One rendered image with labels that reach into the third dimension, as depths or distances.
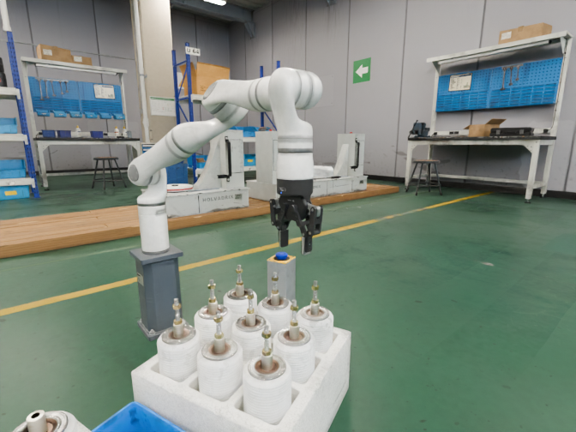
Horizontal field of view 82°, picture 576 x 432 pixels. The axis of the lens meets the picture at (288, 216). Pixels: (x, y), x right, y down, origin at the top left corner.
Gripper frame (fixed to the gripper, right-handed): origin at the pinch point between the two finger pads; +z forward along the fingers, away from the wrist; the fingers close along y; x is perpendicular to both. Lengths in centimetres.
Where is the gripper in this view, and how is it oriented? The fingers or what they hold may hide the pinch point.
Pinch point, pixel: (294, 243)
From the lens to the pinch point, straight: 70.3
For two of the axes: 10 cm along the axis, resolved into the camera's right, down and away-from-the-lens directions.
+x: 7.4, -1.5, 6.6
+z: 0.0, 9.8, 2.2
